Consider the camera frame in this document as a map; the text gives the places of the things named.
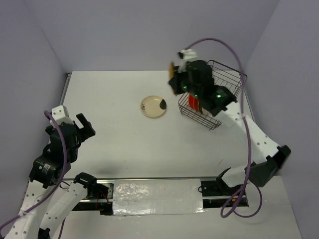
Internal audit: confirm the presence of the grey wire dish rack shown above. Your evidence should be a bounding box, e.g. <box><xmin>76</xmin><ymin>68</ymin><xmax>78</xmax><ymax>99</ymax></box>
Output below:
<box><xmin>178</xmin><ymin>60</ymin><xmax>242</xmax><ymax>130</ymax></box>

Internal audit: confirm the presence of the silver foil tape cover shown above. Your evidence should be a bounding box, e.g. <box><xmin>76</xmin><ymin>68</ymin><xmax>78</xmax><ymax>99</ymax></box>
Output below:
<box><xmin>112</xmin><ymin>179</ymin><xmax>204</xmax><ymax>216</ymax></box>

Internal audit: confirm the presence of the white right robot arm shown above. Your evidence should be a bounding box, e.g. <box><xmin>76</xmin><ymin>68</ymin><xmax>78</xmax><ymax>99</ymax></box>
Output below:
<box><xmin>168</xmin><ymin>60</ymin><xmax>291</xmax><ymax>195</ymax></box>

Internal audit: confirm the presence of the orange plate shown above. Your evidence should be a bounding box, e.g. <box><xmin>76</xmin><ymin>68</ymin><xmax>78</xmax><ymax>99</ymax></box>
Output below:
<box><xmin>188</xmin><ymin>95</ymin><xmax>195</xmax><ymax>109</ymax></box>
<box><xmin>194</xmin><ymin>96</ymin><xmax>199</xmax><ymax>111</ymax></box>

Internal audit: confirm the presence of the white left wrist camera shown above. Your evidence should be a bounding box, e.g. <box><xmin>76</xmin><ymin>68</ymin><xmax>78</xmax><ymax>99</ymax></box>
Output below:
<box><xmin>51</xmin><ymin>105</ymin><xmax>72</xmax><ymax>125</ymax></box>

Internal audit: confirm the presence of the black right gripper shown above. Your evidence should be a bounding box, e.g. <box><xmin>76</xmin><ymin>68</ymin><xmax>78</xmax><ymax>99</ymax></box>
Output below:
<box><xmin>168</xmin><ymin>64</ymin><xmax>200</xmax><ymax>98</ymax></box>

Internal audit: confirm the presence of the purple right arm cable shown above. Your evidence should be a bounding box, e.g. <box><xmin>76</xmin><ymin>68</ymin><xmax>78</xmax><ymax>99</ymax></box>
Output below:
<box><xmin>185</xmin><ymin>38</ymin><xmax>262</xmax><ymax>219</ymax></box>

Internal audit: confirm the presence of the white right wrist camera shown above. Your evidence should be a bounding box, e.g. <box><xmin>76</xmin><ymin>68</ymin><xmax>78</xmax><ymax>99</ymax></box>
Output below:
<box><xmin>177</xmin><ymin>49</ymin><xmax>197</xmax><ymax>62</ymax></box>

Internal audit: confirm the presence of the cream plate black leaf print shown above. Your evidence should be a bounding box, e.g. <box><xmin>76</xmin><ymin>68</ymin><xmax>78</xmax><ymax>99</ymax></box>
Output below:
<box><xmin>140</xmin><ymin>96</ymin><xmax>167</xmax><ymax>119</ymax></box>

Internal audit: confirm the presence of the cream plate floral print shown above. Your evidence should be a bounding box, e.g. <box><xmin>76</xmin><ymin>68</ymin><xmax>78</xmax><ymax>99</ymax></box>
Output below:
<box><xmin>202</xmin><ymin>108</ymin><xmax>209</xmax><ymax>115</ymax></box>

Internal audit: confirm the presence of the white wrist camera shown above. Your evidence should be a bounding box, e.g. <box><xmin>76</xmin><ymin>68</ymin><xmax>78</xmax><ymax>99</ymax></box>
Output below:
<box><xmin>51</xmin><ymin>105</ymin><xmax>72</xmax><ymax>125</ymax></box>
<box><xmin>177</xmin><ymin>49</ymin><xmax>197</xmax><ymax>62</ymax></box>

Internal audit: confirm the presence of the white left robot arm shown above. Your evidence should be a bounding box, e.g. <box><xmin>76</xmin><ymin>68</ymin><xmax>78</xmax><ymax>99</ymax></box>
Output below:
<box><xmin>1</xmin><ymin>111</ymin><xmax>98</xmax><ymax>239</ymax></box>

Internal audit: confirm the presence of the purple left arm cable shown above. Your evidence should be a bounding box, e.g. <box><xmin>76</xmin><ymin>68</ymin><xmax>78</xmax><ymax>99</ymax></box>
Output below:
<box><xmin>0</xmin><ymin>111</ymin><xmax>69</xmax><ymax>239</ymax></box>

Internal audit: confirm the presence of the aluminium table edge rail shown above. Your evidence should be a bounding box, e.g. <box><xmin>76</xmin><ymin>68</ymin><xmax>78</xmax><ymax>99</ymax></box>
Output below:
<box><xmin>59</xmin><ymin>73</ymin><xmax>72</xmax><ymax>105</ymax></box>

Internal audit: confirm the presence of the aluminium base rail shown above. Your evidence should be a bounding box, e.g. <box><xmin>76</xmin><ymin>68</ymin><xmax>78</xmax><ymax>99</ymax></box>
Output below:
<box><xmin>73</xmin><ymin>177</ymin><xmax>241</xmax><ymax>215</ymax></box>

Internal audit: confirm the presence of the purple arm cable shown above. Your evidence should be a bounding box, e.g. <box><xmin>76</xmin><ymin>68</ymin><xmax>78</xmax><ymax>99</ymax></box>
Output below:
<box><xmin>0</xmin><ymin>111</ymin><xmax>69</xmax><ymax>239</ymax></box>
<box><xmin>185</xmin><ymin>38</ymin><xmax>262</xmax><ymax>219</ymax></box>

